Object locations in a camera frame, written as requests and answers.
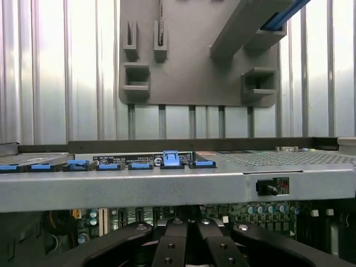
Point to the green RAM stick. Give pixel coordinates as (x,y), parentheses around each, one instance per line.
(161,33)

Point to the black intrusion switch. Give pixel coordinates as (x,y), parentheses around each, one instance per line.
(264,187)

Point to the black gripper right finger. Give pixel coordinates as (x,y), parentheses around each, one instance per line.
(219,247)

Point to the green motherboard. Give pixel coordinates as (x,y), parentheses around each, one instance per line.
(278,222)

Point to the white PCI expansion slot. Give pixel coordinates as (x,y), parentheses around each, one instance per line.
(103,222)

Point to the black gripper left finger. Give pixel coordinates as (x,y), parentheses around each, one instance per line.
(169,244)

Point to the hard disk with blue carrier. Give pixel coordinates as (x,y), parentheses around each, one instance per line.
(281,18)

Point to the open black PC case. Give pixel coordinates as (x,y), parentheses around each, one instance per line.
(139,189)

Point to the grey parts rack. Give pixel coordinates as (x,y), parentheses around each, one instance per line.
(189,69)

